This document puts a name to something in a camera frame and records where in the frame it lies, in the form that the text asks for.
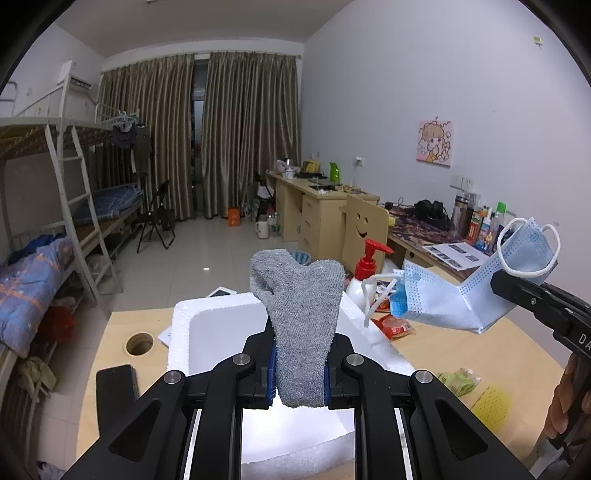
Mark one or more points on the wooden chair with smiley face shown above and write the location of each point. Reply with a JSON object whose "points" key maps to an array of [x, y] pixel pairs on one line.
{"points": [[362, 226]]}

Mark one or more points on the white wall switch plate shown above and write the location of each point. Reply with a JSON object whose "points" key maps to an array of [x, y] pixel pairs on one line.
{"points": [[461, 182]]}

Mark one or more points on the green bottle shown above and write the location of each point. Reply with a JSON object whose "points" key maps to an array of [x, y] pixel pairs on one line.
{"points": [[335, 171]]}

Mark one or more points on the red cloth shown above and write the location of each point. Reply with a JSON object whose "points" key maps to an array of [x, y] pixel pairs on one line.
{"points": [[59, 323]]}

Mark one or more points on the light wooden desk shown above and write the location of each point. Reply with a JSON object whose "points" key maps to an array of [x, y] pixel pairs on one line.
{"points": [[314, 207]]}

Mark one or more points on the white metal bunk bed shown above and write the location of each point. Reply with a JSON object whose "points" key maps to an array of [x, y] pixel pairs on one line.
{"points": [[69, 152]]}

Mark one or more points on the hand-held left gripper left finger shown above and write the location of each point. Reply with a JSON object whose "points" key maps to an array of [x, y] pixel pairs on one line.
{"points": [[271, 369]]}

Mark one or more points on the orange container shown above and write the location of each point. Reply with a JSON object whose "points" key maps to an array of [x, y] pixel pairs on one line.
{"points": [[234, 217]]}

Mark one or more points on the row of toiletry bottles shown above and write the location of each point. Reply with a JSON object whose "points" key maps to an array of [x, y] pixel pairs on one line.
{"points": [[480, 226]]}

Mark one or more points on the grey sock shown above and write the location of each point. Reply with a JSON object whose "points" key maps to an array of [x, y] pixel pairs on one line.
{"points": [[300, 323]]}

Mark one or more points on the white jug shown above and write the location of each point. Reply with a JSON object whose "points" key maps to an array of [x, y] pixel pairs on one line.
{"points": [[262, 229]]}

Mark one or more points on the desk with patterned cloth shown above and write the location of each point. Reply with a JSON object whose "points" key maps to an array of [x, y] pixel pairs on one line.
{"points": [[415, 233]]}

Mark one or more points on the black folding chair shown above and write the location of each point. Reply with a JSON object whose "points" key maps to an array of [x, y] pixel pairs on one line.
{"points": [[159, 212]]}

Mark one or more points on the black headphones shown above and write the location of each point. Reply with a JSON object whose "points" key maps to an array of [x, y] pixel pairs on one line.
{"points": [[429, 210]]}

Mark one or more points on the blue waste basket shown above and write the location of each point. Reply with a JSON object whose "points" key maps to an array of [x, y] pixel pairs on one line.
{"points": [[300, 257]]}

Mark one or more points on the wall poster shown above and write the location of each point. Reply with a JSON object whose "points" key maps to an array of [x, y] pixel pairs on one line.
{"points": [[435, 143]]}

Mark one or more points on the white paper booklet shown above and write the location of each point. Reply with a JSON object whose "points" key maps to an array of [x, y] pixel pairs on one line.
{"points": [[165, 336]]}

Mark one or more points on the person's right hand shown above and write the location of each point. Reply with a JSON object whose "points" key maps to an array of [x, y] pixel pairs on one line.
{"points": [[561, 401]]}

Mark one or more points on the blue face mask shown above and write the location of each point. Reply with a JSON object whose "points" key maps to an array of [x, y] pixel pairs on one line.
{"points": [[443, 304]]}

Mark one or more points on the yellow sponge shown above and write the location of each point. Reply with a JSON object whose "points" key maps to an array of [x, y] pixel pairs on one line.
{"points": [[493, 406]]}

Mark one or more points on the white foam box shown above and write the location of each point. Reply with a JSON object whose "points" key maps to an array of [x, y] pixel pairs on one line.
{"points": [[217, 323]]}

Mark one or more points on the blue checked mattress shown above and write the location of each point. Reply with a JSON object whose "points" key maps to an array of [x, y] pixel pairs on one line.
{"points": [[111, 203]]}

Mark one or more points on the blue patterned quilt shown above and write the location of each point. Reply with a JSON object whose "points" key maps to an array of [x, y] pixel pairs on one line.
{"points": [[41, 272]]}

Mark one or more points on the green snack packet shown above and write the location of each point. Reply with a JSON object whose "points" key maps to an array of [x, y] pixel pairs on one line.
{"points": [[457, 382]]}

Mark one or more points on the printed paper sheets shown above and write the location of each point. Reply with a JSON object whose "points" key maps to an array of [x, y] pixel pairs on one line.
{"points": [[457, 254]]}

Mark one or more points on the yellow box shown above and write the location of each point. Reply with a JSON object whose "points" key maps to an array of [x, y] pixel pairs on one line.
{"points": [[312, 166]]}

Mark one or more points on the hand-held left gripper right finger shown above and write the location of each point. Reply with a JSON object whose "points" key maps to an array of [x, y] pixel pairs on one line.
{"points": [[328, 374]]}

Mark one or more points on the black phone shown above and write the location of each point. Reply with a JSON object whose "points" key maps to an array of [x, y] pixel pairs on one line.
{"points": [[115, 392]]}

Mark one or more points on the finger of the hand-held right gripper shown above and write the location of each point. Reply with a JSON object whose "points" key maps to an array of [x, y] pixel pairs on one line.
{"points": [[517, 290]]}

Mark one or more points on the white air conditioner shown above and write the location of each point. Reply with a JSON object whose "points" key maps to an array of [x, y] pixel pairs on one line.
{"points": [[74, 76]]}

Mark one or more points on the hanging dark clothes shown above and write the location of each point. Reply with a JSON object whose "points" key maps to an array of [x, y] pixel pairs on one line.
{"points": [[134, 143]]}

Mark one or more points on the white mug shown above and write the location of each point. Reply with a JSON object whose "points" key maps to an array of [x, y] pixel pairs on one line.
{"points": [[287, 170]]}

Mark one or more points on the white pump bottle red cap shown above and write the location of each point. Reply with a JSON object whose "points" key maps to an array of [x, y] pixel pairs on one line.
{"points": [[364, 267]]}

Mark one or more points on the red snack packet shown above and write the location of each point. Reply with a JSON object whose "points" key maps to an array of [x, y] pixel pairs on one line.
{"points": [[392, 326]]}

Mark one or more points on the white phone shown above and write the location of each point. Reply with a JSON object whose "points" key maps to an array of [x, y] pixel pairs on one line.
{"points": [[221, 291]]}

